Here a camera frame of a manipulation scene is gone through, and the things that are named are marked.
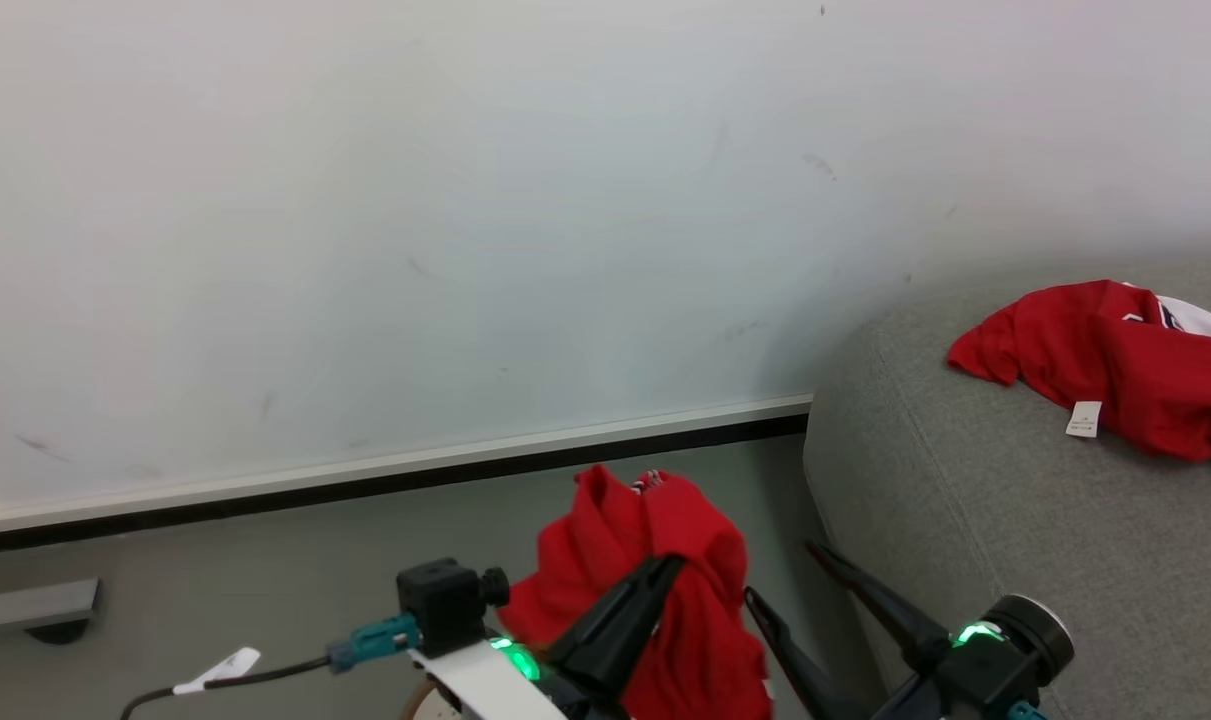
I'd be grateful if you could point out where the teal left camera cable connector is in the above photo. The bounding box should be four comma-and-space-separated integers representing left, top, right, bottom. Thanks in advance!
326, 612, 422, 674

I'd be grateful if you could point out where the black and white baseboard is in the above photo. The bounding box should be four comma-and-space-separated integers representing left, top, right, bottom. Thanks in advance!
0, 394, 814, 553

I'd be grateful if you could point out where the white cable label tag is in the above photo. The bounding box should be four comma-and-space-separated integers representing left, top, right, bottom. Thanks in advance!
172, 647, 263, 697

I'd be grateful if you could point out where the grey flat furniture base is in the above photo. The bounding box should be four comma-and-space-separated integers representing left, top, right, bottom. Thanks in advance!
0, 577, 102, 647

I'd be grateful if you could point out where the grey fabric sofa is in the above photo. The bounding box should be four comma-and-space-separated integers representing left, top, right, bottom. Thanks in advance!
803, 262, 1211, 720

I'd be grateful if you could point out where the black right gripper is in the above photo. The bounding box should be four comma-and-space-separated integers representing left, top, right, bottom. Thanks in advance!
744, 542, 1076, 720

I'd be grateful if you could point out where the red jersey with black lettering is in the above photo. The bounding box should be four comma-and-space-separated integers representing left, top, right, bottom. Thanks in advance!
500, 462, 776, 720

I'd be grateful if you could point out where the red shirt with white label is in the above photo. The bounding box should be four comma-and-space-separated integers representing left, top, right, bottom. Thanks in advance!
947, 279, 1211, 464

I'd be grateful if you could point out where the thin black left camera cable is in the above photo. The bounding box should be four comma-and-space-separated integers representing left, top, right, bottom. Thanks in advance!
119, 654, 336, 720

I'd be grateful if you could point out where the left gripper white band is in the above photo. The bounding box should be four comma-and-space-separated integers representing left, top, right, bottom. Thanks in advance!
408, 554, 688, 720

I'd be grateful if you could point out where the cream perforated laundry basket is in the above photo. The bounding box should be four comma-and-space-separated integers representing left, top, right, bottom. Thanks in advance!
399, 678, 458, 720

